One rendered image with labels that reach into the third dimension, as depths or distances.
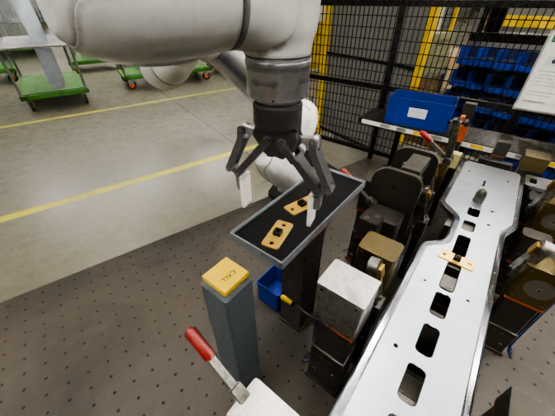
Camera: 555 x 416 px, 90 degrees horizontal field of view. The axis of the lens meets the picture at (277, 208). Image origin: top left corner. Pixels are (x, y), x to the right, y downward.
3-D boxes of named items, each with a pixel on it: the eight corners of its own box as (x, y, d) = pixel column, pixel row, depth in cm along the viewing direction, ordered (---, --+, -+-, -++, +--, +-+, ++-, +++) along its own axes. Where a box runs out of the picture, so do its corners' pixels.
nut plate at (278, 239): (277, 250, 54) (277, 246, 53) (260, 244, 55) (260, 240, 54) (293, 224, 60) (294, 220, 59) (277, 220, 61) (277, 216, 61)
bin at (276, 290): (278, 313, 94) (278, 297, 89) (256, 297, 99) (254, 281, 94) (296, 291, 101) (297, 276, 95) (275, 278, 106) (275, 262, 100)
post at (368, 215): (351, 315, 93) (377, 224, 69) (338, 307, 96) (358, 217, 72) (358, 305, 96) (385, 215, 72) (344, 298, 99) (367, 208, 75)
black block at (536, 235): (512, 309, 95) (565, 249, 78) (479, 295, 100) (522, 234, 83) (513, 300, 99) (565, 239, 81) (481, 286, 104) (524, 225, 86)
